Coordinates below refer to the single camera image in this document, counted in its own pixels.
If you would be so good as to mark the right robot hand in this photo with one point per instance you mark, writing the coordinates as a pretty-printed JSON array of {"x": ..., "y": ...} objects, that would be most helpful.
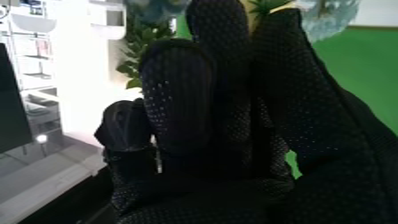
[{"x": 249, "y": 133}]

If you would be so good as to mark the green leafy plant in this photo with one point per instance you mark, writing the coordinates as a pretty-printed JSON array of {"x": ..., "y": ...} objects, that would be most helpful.
[{"x": 143, "y": 43}]

